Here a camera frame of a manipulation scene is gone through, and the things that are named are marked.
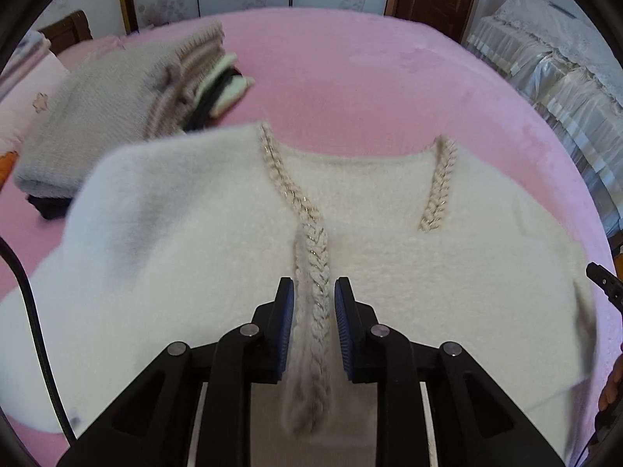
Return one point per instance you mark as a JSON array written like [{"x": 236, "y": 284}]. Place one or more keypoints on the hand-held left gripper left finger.
[{"x": 286, "y": 331}]

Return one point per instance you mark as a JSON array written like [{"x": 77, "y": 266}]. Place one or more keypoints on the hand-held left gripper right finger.
[{"x": 340, "y": 331}]

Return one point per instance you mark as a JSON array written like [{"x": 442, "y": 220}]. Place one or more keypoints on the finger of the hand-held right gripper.
[{"x": 606, "y": 287}]

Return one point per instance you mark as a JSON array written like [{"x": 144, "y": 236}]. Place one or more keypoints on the white fuzzy sweater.
[{"x": 194, "y": 233}]

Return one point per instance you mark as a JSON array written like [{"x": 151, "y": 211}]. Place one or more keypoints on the black and green folded clothes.
[{"x": 219, "y": 95}]

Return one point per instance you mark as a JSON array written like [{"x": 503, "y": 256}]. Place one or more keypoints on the person's right hand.
[{"x": 612, "y": 386}]

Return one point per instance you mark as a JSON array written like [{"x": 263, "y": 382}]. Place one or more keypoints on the white lace covered furniture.
[{"x": 550, "y": 58}]

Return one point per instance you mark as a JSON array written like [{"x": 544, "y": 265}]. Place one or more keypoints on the pink bed blanket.
[{"x": 340, "y": 82}]

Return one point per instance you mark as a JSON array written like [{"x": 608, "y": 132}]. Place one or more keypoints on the beige striped folded garment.
[{"x": 194, "y": 68}]

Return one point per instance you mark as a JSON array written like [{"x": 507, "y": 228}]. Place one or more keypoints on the grey knitted folded sweater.
[{"x": 97, "y": 107}]

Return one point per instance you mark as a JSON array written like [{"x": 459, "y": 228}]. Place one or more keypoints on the pink printed pillow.
[{"x": 29, "y": 102}]

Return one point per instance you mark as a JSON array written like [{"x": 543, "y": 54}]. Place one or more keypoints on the wooden headboard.
[{"x": 68, "y": 31}]

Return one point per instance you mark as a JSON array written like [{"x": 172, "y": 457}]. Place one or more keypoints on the floral folded quilt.
[{"x": 29, "y": 51}]

